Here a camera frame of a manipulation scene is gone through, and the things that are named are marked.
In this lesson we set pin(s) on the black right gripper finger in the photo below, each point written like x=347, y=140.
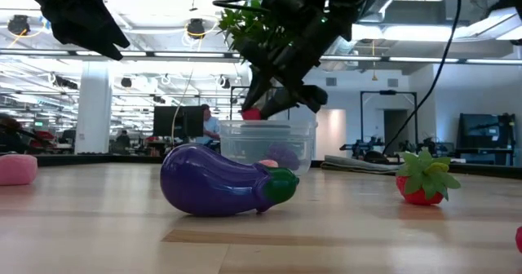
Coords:
x=255, y=88
x=310, y=96

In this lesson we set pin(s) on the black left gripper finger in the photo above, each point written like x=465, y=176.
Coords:
x=77, y=33
x=104, y=29

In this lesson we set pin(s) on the small red toy fruit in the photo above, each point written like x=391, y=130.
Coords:
x=251, y=114

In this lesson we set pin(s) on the purple toy eggplant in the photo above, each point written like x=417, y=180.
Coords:
x=212, y=180

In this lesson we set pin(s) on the red toy strawberry green leaves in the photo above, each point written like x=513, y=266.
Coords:
x=418, y=194

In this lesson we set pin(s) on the pink plush toy fruit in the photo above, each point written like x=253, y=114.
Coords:
x=16, y=170

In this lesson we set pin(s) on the clear plastic tupperware container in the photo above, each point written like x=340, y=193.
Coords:
x=302, y=143

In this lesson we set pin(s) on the black ceiling spotlight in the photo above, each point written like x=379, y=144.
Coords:
x=126, y=82
x=225, y=82

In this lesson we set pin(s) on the black ceiling track lights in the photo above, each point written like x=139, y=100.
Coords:
x=65, y=82

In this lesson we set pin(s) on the green potted plant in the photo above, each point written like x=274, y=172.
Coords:
x=236, y=25

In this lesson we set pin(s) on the person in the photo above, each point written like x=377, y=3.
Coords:
x=211, y=127

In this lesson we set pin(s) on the purple toy grapes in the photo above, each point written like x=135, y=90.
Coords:
x=283, y=157

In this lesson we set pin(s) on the yellow hanging ceiling tag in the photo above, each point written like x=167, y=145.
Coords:
x=374, y=77

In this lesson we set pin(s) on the black computer monitor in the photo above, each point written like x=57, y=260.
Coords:
x=193, y=121
x=167, y=121

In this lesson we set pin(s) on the blue robot equipment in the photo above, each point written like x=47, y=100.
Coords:
x=361, y=147

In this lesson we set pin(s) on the pale pink toy fruit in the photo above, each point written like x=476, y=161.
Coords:
x=268, y=163

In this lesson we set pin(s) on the grey folded cloth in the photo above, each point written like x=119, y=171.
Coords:
x=350, y=164

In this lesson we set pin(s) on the long linear ceiling light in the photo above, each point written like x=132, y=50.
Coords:
x=183, y=54

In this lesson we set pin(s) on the white square column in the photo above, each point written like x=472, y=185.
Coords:
x=94, y=111

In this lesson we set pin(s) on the red office chair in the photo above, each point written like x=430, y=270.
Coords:
x=44, y=136

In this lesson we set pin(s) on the dark robot equipment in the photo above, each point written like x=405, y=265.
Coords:
x=428, y=147

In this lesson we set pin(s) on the dark monitor on desk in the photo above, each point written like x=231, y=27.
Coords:
x=481, y=131

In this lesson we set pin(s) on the dark office desk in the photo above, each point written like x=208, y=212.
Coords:
x=485, y=156

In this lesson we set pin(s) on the pink red toy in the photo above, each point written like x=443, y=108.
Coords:
x=519, y=239

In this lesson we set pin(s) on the square wall vent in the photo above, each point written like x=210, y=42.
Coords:
x=392, y=82
x=331, y=81

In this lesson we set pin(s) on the silver spiral air duct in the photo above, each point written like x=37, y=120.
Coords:
x=387, y=1

